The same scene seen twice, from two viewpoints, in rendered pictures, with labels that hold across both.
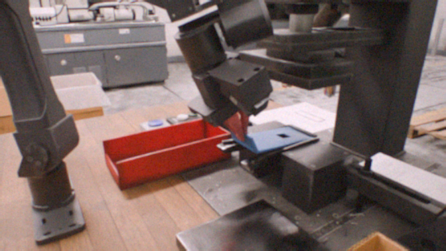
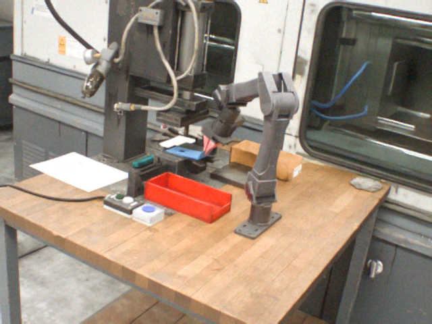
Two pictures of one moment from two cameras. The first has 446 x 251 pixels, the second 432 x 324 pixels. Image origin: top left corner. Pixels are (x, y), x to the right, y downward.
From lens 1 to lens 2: 1.97 m
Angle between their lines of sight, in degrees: 106
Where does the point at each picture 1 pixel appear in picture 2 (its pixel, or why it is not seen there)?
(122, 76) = not seen: outside the picture
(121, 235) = not seen: hidden behind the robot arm
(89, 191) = (239, 219)
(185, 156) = (195, 188)
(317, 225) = (211, 168)
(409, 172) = (175, 141)
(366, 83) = (138, 115)
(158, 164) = (210, 194)
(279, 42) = (204, 104)
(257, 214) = (222, 173)
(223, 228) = (237, 178)
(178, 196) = not seen: hidden behind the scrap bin
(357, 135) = (136, 146)
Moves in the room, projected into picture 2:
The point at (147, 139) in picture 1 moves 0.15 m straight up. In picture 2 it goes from (185, 201) to (190, 154)
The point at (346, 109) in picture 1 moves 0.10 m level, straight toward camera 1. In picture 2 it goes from (129, 135) to (156, 138)
